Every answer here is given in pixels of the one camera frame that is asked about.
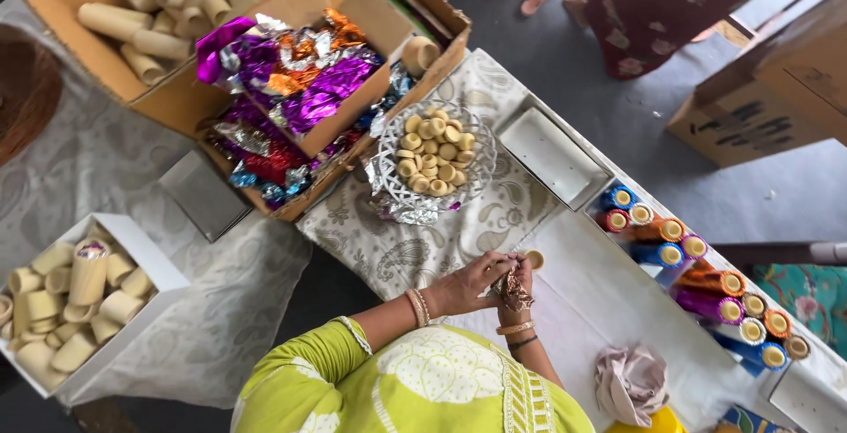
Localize teal floral cloth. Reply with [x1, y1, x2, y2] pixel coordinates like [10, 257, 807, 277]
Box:
[751, 264, 847, 361]

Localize cardboard box of bare tubes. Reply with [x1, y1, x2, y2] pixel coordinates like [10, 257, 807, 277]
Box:
[0, 0, 332, 106]

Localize white box of bare tubes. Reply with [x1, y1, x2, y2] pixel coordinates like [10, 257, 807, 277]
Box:
[0, 212, 192, 399]

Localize brown woven basket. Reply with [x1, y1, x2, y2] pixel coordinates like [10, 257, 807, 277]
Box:
[0, 24, 64, 168]

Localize plain white sheet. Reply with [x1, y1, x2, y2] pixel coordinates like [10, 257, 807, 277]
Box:
[437, 207, 775, 433]

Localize gold bangles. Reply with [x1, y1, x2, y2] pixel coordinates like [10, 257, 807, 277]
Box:
[405, 287, 431, 329]

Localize small white tray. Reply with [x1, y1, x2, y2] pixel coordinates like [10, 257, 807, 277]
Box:
[768, 365, 847, 433]

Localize white patterned cloth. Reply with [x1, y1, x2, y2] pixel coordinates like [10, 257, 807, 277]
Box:
[0, 0, 314, 409]

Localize row of foil-wrapped tubes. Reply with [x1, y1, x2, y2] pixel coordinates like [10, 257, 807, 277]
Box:
[596, 184, 812, 377]

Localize copper foil-wrapped tube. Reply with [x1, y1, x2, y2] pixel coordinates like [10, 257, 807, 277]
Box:
[491, 249, 545, 313]

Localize cardboard box of foil sheets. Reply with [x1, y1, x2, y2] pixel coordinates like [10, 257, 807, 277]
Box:
[131, 0, 473, 223]

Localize pile of tan caps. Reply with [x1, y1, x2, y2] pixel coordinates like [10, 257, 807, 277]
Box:
[395, 106, 476, 198]

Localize empty white tray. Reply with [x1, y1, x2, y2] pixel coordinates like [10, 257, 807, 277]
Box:
[495, 93, 615, 211]

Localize short cardboard tube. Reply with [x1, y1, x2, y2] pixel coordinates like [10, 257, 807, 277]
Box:
[401, 36, 442, 78]

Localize yellow plastic thing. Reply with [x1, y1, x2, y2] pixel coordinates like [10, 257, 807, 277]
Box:
[605, 406, 689, 433]

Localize printed cardboard carton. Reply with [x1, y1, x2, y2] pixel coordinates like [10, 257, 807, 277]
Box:
[666, 0, 847, 169]

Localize foil-topped cardboard tube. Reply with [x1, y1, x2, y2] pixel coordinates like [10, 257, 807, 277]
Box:
[68, 239, 111, 307]

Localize silver foil sheet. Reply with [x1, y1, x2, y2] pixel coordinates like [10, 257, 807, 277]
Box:
[364, 155, 462, 226]

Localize blue printed packet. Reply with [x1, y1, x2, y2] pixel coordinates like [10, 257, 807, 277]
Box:
[715, 404, 795, 433]

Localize beige paisley cloth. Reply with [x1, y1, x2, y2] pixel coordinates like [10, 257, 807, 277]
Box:
[296, 48, 563, 301]

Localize person's left hand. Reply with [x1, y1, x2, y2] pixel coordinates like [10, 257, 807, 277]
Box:
[427, 251, 521, 319]

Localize white wire basket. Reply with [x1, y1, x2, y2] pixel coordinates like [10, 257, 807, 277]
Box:
[376, 100, 498, 211]

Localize person's right hand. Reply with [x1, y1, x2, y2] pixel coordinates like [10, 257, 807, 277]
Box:
[497, 253, 536, 323]

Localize crumpled pink cloth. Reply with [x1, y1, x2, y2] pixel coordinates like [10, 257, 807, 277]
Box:
[593, 344, 671, 428]

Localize grey metal tray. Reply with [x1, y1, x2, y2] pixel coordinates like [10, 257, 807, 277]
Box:
[158, 149, 253, 244]

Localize green patterned tunic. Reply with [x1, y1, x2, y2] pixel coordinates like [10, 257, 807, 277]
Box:
[230, 316, 596, 433]

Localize dark wooden bar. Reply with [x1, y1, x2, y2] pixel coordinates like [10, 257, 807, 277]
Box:
[709, 241, 847, 267]

